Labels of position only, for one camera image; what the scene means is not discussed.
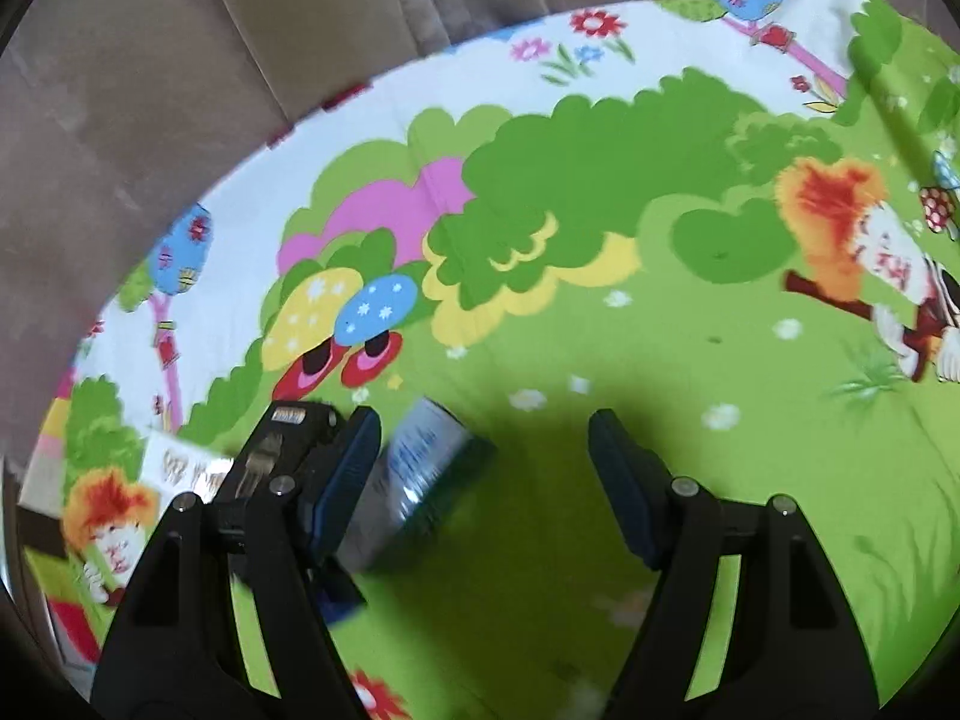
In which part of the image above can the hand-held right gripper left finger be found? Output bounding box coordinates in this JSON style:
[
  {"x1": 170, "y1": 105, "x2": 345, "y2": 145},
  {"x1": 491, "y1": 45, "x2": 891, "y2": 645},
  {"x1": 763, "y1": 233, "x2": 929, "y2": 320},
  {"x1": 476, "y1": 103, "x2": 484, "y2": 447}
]
[{"x1": 90, "y1": 405, "x2": 384, "y2": 720}]

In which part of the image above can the green cartoon printed sheet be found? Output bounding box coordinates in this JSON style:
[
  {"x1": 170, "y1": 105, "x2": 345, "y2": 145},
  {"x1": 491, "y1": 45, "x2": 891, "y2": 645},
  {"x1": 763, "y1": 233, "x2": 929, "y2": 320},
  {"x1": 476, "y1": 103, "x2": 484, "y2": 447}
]
[{"x1": 15, "y1": 0, "x2": 960, "y2": 720}]

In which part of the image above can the white printed box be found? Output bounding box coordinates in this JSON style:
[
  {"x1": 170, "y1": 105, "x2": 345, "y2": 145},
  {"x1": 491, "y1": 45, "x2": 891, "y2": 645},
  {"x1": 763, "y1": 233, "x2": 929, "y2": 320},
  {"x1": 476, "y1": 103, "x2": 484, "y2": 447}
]
[{"x1": 141, "y1": 430, "x2": 236, "y2": 502}]

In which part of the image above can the green and white box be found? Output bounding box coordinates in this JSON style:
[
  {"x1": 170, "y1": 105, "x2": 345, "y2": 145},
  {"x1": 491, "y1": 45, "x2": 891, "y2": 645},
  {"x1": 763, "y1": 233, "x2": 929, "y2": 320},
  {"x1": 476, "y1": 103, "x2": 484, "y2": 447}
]
[{"x1": 341, "y1": 396, "x2": 500, "y2": 575}]

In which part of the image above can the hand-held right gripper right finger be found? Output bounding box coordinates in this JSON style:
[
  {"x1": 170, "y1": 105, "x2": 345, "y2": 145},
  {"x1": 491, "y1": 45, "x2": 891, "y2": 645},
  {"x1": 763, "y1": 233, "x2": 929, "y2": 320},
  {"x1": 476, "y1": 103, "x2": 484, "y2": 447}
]
[{"x1": 587, "y1": 409, "x2": 880, "y2": 720}]

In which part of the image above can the black device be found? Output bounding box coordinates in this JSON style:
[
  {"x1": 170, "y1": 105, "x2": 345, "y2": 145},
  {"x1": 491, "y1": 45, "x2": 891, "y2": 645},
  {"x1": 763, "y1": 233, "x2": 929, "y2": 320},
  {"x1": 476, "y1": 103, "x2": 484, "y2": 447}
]
[{"x1": 216, "y1": 403, "x2": 340, "y2": 522}]

